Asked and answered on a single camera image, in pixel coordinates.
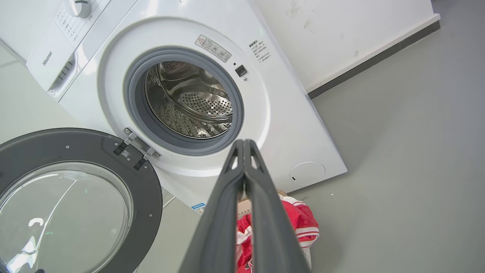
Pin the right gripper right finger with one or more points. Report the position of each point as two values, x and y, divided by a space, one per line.
271 235

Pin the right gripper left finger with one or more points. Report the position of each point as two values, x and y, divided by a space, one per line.
219 227

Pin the round black glass washer door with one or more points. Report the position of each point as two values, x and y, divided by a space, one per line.
146 212

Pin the white front-load washing machine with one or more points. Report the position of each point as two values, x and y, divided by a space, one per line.
288 125

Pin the metal door hinge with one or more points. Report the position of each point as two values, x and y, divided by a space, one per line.
140 143

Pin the black door latch socket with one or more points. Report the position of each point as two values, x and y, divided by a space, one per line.
241 71

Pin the red jersey with white trim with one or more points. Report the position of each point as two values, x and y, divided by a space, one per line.
244 246

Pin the blue energy label sticker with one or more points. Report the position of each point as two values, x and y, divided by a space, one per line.
198 207

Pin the cream woven-rim laundry basket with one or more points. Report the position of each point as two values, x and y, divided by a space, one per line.
245 207

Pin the red jersey with black lettering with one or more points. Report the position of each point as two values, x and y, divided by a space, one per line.
301 220

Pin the round white filter cover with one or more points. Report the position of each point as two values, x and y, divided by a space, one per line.
307 173

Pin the steel perforated washer drum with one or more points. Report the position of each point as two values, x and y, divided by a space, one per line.
197 102

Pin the grey warning sticker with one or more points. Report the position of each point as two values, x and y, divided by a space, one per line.
213 48

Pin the black text info sticker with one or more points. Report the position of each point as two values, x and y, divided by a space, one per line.
260 51

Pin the white Hisense detergent drawer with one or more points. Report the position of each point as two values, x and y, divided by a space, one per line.
47 60

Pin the white control knob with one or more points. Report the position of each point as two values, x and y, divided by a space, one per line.
80 7

